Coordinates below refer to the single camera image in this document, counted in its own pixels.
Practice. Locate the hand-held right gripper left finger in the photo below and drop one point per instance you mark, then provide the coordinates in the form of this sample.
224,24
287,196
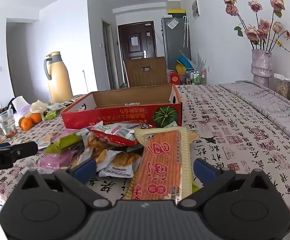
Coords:
83,171

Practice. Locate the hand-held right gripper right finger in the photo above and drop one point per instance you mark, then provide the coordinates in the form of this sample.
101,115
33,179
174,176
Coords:
206,172

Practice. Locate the pile of assorted snack packets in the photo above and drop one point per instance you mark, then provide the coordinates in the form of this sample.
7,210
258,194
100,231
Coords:
120,160

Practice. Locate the red edged snack packet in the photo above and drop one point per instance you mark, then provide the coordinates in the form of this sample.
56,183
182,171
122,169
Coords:
110,140

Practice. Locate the long orange snack packet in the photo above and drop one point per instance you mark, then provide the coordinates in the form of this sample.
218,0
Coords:
160,160

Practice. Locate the red pumpkin print cardboard box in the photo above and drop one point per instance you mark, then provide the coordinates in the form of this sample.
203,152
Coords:
110,112

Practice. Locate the orange fruit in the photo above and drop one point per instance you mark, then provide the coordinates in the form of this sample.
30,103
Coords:
35,118
26,123

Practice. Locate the clear drinking glass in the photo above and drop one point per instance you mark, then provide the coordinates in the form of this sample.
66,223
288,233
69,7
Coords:
7,122

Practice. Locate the scatter of small snack packets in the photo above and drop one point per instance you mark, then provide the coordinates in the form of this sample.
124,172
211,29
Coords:
51,115

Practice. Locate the purple tissue pack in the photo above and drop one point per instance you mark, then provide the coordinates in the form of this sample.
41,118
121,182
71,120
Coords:
19,105

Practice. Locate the cream crumpled bag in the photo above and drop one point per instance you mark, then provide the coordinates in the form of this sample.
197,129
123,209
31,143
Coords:
38,106

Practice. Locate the yellow thermos jug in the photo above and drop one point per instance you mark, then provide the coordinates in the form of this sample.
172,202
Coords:
60,80

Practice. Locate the grey striped cloth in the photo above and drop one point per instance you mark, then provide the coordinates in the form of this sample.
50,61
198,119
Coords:
272,110

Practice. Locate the mop pole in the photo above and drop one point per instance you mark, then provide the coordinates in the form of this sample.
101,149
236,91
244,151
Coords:
85,80

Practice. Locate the red gift box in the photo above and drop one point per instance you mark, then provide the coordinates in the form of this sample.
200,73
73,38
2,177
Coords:
174,78

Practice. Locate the yellow bag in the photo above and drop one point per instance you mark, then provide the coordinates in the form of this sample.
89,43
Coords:
180,69

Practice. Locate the brown wooden chair back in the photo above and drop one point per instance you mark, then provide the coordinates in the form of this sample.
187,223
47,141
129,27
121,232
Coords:
137,77

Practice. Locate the clear storage jar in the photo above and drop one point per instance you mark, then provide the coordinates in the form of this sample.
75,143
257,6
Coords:
280,87

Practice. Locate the blue plastic basin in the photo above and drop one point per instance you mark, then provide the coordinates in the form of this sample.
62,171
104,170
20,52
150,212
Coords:
183,61

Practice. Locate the white dried grass bunch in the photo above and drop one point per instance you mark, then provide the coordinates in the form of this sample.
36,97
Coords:
200,58

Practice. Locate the grey interior doorway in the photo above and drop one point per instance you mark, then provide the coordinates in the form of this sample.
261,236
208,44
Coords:
108,55

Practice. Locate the pink textured vase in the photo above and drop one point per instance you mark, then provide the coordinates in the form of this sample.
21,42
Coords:
261,65

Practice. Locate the dark brown front door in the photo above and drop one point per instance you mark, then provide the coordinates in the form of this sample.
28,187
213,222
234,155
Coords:
137,52

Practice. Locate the grey refrigerator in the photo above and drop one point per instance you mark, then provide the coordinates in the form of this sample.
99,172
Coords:
175,45

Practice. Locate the paper notice on door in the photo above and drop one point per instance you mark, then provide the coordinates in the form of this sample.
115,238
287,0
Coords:
134,40

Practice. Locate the white umbrella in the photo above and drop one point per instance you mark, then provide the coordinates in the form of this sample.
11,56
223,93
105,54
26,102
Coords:
185,32

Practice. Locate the dried pink roses bouquet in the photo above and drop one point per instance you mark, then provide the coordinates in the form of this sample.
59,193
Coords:
256,31

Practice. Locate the paper sheet on refrigerator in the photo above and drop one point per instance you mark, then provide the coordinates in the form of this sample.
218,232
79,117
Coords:
172,24

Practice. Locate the yellow box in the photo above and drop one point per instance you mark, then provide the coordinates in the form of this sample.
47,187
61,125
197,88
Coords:
176,13

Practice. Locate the white wall panel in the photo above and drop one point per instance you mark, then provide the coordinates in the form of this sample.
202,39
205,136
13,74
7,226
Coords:
196,7

